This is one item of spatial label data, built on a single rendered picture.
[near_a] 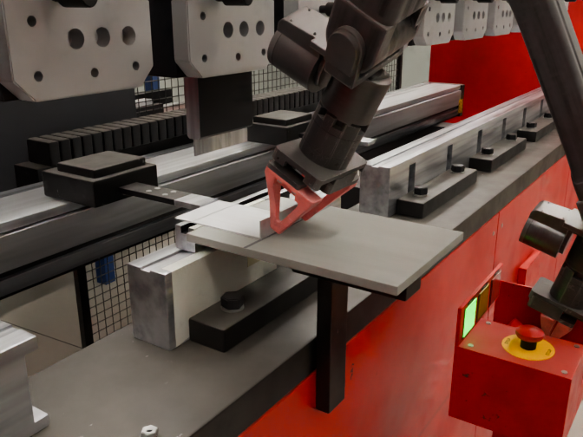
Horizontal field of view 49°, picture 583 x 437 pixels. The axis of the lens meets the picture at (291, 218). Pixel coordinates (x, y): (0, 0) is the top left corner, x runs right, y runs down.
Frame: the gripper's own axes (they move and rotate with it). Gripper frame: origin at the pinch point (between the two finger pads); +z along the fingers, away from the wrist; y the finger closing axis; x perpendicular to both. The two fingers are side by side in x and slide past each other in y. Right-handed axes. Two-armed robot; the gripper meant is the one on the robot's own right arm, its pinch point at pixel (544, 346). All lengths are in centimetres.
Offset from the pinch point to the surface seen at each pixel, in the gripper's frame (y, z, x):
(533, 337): 1.5, -6.5, 11.3
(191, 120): 43, -28, 42
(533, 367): -0.3, -4.2, 14.5
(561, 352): -2.5, -4.9, 8.4
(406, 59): 309, 99, -686
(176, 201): 46, -14, 38
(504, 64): 65, -11, -179
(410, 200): 31.2, -8.8, -9.5
